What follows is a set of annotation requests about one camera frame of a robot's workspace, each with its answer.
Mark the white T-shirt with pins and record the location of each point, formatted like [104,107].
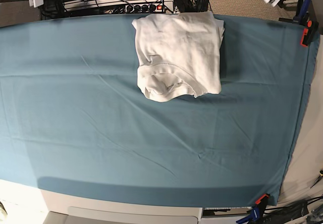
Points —
[178,55]

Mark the teal table cloth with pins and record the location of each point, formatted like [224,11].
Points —
[73,120]

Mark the black power strip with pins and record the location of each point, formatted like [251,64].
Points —
[151,8]

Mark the orange blue clamp bottom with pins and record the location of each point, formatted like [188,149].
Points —
[257,210]

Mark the orange clamp top right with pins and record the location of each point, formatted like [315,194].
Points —
[311,27]

